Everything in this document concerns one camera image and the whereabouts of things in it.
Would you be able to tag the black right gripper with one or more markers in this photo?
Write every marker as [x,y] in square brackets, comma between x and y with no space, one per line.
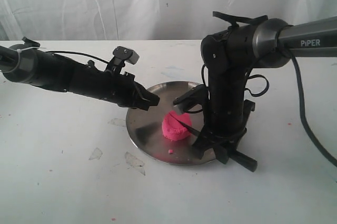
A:
[224,117]

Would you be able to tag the pink play dough lump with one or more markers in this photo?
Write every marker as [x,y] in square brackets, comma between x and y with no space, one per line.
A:
[172,129]

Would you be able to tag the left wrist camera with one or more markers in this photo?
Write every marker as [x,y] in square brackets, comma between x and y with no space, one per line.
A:
[121,55]

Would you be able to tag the black knife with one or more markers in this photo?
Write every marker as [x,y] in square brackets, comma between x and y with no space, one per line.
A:
[189,128]

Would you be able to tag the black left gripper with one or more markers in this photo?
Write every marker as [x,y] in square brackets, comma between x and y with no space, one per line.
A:
[121,89]

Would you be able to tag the round steel plate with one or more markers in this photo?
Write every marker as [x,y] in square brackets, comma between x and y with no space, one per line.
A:
[145,128]

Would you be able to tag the white plastic backdrop sheet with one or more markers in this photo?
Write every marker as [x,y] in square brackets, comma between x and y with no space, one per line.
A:
[143,19]

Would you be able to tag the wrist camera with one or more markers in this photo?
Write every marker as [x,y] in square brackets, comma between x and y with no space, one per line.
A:
[195,96]
[121,55]

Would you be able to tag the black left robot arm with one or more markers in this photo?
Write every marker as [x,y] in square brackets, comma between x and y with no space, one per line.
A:
[27,64]

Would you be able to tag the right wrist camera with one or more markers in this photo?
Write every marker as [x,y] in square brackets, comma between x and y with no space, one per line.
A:
[195,96]

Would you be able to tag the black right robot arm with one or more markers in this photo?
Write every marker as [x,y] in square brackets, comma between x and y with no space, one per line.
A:
[230,56]

